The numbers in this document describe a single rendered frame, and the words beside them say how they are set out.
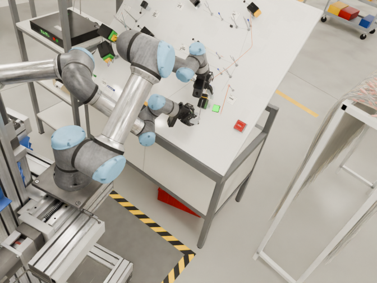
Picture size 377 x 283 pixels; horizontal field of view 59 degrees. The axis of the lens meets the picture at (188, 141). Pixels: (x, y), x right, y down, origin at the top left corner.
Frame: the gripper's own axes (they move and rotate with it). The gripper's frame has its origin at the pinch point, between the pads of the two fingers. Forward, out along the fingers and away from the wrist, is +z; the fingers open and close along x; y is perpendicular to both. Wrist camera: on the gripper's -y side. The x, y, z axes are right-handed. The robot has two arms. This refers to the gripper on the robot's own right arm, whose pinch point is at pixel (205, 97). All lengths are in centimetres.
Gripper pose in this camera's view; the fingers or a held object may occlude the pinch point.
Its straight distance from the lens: 184.0
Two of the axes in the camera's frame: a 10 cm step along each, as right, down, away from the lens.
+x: -8.9, -2.8, 3.6
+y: 4.2, -8.1, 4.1
